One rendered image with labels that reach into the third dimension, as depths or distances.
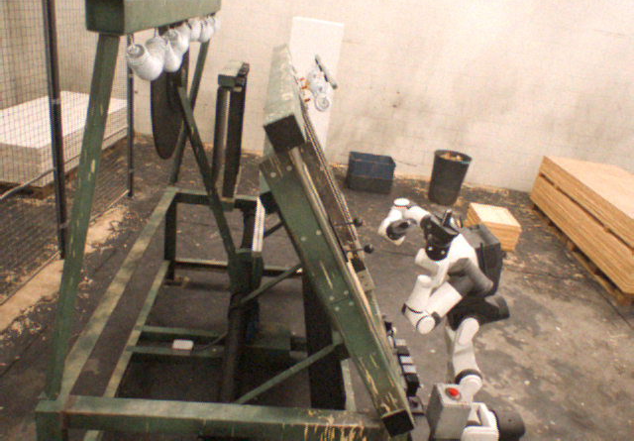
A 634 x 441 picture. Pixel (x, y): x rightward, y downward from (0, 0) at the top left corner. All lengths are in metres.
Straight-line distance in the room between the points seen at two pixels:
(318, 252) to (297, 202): 0.19
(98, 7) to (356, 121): 6.14
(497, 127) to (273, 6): 3.68
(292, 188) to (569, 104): 6.87
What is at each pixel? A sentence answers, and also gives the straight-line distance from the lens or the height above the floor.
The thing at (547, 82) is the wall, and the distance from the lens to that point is 7.89.
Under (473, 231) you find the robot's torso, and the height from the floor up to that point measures 1.39.
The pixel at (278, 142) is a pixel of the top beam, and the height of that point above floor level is 1.87.
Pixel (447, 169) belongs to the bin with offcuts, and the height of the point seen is 0.50.
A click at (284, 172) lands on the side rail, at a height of 1.78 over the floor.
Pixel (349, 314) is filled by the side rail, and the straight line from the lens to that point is 1.70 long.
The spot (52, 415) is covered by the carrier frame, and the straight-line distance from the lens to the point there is 2.12.
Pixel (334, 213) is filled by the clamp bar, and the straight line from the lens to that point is 2.38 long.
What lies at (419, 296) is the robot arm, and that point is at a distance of 1.99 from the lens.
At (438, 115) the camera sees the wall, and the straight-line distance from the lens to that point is 7.52.
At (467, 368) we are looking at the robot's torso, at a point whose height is 0.69.
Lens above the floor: 2.26
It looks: 22 degrees down
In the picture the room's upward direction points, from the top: 9 degrees clockwise
